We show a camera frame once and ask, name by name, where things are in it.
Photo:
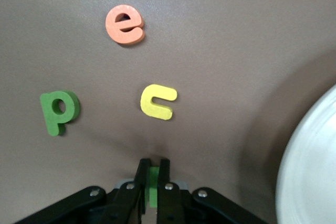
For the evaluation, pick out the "brown table cover sheet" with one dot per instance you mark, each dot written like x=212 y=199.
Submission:
x=210 y=51

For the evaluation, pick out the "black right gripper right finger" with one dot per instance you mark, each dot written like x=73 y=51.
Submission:
x=169 y=203

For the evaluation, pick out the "beige plate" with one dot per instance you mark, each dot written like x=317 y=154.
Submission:
x=312 y=169

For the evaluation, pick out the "green letter l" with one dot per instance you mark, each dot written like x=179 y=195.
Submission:
x=152 y=190

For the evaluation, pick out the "orange letter e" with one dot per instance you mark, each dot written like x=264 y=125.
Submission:
x=115 y=30

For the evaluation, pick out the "yellow letter u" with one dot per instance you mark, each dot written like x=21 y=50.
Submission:
x=147 y=103

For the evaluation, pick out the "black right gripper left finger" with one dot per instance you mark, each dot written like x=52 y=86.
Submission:
x=128 y=200

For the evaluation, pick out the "green letter p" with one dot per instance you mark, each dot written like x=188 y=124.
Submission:
x=51 y=113

